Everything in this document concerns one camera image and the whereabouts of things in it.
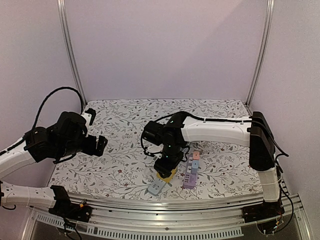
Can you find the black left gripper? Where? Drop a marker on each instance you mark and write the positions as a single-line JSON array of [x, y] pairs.
[[91, 150]]

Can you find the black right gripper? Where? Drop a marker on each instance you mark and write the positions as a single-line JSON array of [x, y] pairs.
[[166, 169]]

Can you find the yellow cube socket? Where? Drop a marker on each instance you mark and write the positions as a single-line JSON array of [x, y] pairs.
[[167, 179]]

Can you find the light blue power strip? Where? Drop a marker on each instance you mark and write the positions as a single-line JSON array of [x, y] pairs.
[[156, 187]]

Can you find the purple power strip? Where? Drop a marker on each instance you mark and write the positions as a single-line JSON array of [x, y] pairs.
[[189, 180]]

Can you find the blue plug adapter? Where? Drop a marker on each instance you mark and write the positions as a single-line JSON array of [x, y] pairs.
[[194, 166]]

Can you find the pink plug adapter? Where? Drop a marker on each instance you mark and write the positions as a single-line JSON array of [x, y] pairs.
[[196, 155]]

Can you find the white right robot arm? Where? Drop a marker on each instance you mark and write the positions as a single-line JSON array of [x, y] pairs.
[[253, 132]]

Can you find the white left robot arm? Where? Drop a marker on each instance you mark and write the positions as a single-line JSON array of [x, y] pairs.
[[60, 142]]

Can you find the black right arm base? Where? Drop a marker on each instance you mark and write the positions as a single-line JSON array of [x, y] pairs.
[[261, 211]]

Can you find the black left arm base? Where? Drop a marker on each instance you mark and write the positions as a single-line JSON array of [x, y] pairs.
[[66, 209]]

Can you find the floral patterned table mat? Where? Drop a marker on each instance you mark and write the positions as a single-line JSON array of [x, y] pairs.
[[125, 172]]

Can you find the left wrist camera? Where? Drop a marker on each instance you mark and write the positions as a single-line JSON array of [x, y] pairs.
[[89, 115]]

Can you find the left aluminium frame post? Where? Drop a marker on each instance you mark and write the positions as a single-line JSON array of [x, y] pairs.
[[62, 12]]

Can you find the aluminium frame post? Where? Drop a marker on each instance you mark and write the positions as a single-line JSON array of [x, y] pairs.
[[62, 12], [262, 51]]

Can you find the right aluminium frame post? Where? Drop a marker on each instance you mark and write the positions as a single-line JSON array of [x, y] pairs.
[[262, 51]]

